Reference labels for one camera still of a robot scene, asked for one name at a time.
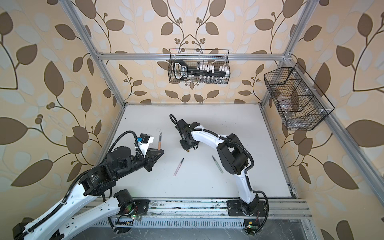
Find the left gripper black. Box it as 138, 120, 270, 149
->
114, 147, 165, 181

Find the brown fountain pen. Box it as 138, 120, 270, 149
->
158, 133, 162, 151

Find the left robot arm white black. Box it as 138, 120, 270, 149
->
13, 131, 164, 240

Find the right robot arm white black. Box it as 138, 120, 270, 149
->
170, 114, 269, 216

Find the pink fountain pen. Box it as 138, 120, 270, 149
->
173, 158, 185, 177

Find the black socket holder tool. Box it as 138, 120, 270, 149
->
171, 60, 231, 82

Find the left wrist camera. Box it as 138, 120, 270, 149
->
135, 134, 154, 157

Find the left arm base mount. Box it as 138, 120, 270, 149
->
118, 199, 150, 216

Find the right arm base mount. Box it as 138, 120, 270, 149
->
227, 200, 268, 217

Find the rear wire basket black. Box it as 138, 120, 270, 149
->
168, 48, 231, 85

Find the side wire basket black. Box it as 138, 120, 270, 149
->
264, 63, 335, 131

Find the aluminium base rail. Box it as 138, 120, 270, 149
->
96, 198, 313, 229

